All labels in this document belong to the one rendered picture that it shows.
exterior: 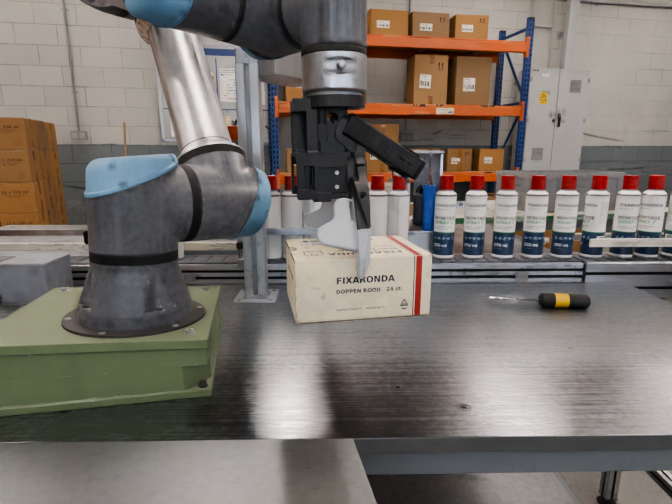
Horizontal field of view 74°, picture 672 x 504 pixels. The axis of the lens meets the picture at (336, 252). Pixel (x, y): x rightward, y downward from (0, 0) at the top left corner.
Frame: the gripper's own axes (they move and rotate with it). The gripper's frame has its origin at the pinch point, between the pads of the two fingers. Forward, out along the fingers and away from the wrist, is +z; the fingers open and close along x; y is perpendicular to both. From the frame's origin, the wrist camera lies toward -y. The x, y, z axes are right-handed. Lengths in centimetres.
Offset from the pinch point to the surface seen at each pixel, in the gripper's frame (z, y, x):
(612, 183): 8, -193, -173
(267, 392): 17.3, 11.6, -0.8
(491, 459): 23.7, -15.2, 9.9
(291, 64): -30, 3, -41
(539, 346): 17.9, -32.9, -6.9
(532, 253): 12, -55, -43
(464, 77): -85, -218, -418
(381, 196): -3, -18, -49
